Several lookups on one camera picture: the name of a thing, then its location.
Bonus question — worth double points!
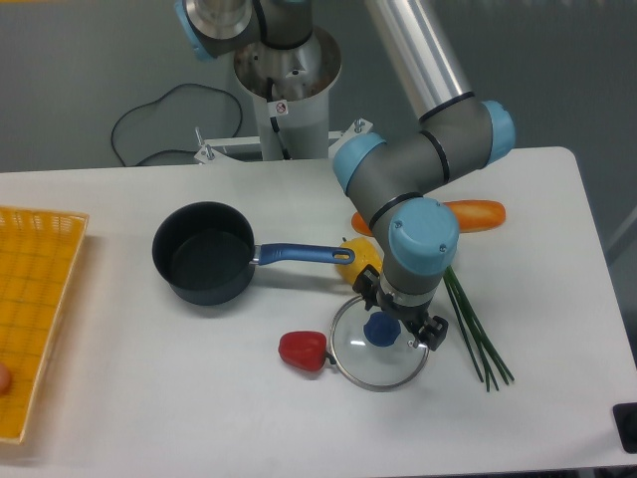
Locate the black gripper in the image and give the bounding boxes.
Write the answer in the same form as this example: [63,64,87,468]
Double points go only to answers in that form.
[352,265,449,352]

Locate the green onion stalks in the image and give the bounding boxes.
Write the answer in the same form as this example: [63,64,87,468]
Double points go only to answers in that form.
[443,266,515,392]

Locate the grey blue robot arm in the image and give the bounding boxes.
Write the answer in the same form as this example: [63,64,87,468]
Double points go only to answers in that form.
[175,1,516,349]

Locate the glass lid blue knob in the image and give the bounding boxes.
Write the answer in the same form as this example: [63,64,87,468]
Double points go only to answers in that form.
[327,294,431,392]

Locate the yellow bell pepper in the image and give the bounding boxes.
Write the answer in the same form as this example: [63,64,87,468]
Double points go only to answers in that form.
[334,237,382,286]

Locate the red bell pepper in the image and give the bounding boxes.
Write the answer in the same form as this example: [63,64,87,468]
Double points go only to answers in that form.
[278,331,335,372]

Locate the orange bread loaf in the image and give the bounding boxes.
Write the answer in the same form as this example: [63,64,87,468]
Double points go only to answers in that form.
[350,199,507,237]

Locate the black device at table edge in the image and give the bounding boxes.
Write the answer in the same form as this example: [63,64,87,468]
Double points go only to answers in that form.
[612,402,637,454]

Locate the yellow woven basket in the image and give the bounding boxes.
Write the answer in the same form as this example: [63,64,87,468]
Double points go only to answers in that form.
[1,206,89,444]

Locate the dark saucepan blue handle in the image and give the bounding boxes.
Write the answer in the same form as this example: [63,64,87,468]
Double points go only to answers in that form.
[151,201,355,306]

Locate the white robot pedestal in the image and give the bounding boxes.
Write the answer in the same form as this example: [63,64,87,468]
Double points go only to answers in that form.
[193,24,375,165]

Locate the black cable on floor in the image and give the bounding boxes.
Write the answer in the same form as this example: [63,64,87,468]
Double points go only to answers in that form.
[110,82,244,168]

